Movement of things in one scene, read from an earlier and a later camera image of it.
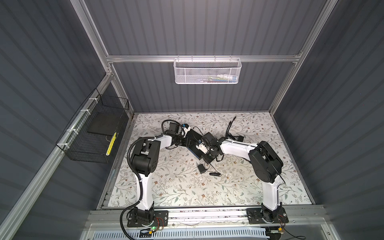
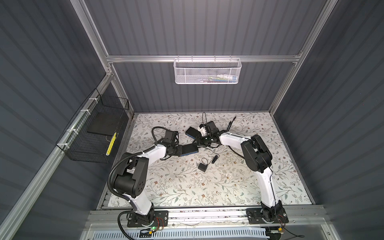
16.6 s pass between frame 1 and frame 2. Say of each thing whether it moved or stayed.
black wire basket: stayed
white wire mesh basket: stayed
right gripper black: moved
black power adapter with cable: moved
